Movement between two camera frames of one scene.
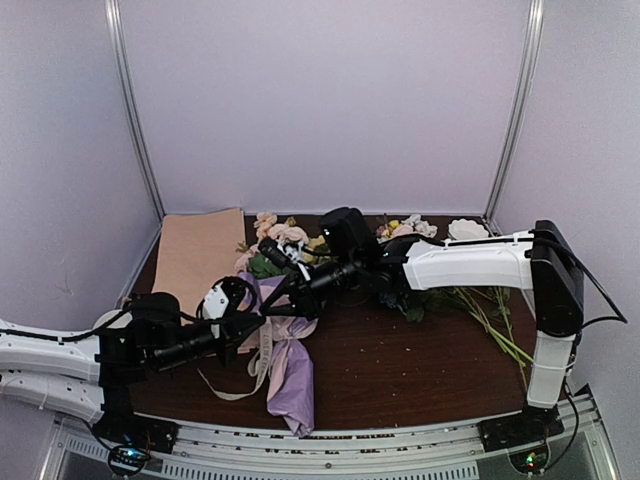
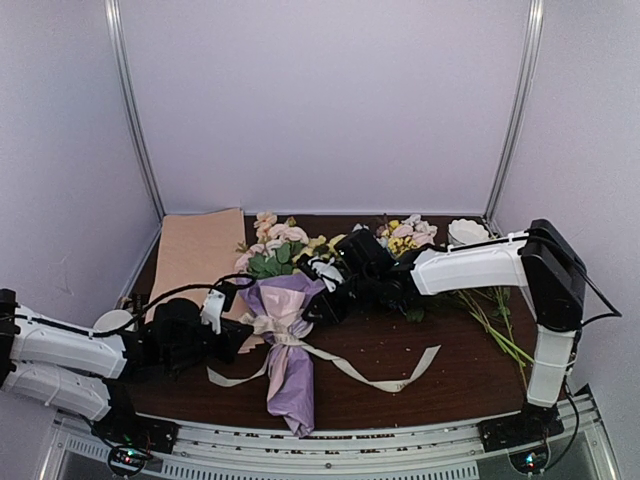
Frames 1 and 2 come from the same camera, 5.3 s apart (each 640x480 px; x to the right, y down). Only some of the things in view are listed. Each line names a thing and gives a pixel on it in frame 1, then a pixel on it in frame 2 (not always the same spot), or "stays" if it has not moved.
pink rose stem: (251, 259) stays
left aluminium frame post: (113, 12) stays
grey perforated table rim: (452, 452) stays
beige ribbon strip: (257, 367) to (284, 333)
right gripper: (305, 302) to (333, 314)
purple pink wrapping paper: (291, 390) stays
